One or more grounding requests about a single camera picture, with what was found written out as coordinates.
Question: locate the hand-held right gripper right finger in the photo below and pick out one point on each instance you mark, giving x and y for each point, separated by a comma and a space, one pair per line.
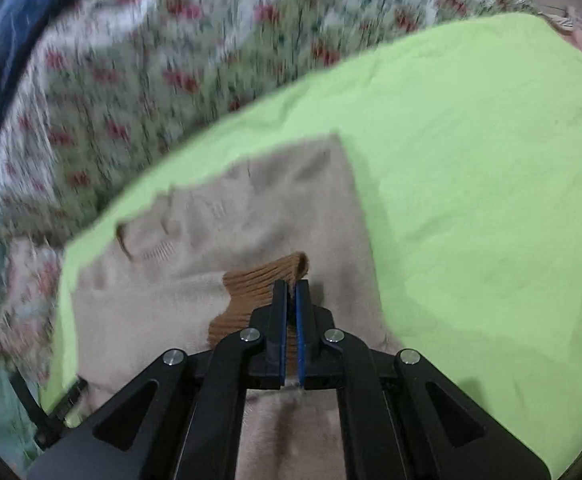
301, 340

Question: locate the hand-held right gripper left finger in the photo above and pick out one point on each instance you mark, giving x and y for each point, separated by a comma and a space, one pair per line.
282, 340

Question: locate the navy blue cloth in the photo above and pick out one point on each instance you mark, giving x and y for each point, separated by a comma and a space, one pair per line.
16, 35

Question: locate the green bed sheet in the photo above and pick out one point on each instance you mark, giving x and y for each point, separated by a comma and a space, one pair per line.
471, 185

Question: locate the floral duvet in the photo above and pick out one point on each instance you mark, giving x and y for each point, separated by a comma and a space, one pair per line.
221, 60

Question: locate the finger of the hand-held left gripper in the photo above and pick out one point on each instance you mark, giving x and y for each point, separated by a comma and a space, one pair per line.
51, 427

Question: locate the ruffled floral pillow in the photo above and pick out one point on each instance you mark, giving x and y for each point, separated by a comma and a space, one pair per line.
26, 300

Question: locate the grey towel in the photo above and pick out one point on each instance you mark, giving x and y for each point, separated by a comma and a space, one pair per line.
271, 220

